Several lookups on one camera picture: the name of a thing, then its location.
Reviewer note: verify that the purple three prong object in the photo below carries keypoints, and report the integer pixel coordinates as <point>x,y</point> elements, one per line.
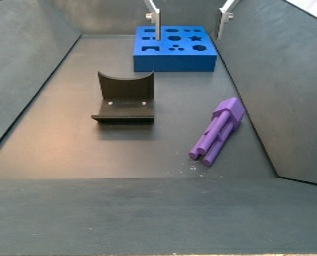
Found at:
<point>225,120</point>

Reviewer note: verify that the blue shape sorter block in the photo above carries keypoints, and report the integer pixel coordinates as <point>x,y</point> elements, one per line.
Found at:
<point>184,50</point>

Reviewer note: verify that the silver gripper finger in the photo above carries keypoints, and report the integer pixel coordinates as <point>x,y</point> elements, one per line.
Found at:
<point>225,15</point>
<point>153,15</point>

